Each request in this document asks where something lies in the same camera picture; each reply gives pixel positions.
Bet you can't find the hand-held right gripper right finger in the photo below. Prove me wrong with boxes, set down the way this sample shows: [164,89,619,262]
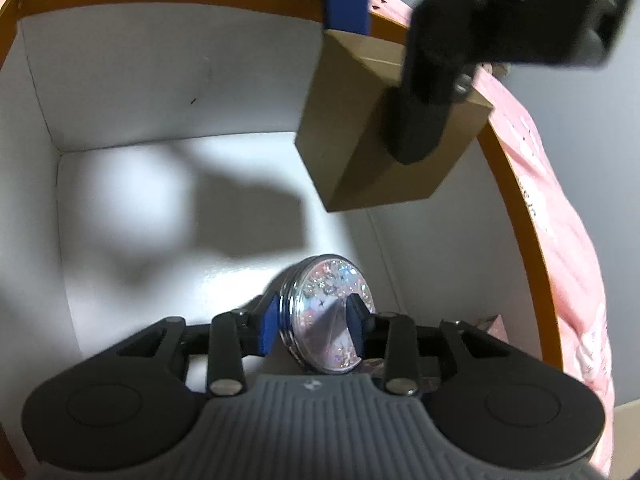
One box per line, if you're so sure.
[345,294,507,396]

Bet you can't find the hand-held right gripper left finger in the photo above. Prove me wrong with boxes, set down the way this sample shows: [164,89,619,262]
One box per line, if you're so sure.
[116,294,282,397]

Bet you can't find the round glitter compact mirror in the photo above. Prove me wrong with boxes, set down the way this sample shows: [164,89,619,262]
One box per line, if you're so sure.
[277,255,375,376]

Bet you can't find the small gold cardboard box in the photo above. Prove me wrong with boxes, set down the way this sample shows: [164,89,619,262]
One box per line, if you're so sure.
[294,29,495,213]

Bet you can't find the orange cardboard box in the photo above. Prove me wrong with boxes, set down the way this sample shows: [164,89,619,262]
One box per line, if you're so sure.
[0,0,566,480]

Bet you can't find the pink patterned packet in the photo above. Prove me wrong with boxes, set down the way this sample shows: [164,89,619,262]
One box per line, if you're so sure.
[467,314,507,343]

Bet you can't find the pink printed blanket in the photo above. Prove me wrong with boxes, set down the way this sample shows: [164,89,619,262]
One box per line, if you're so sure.
[0,0,616,478]

